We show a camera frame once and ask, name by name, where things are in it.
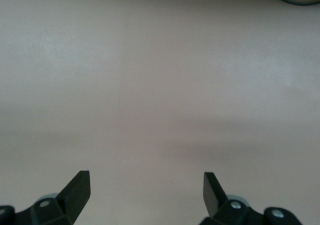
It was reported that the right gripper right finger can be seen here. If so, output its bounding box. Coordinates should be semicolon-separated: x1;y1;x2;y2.
199;172;301;225

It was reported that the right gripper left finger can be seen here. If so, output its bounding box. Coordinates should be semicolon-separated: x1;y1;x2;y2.
0;170;91;225

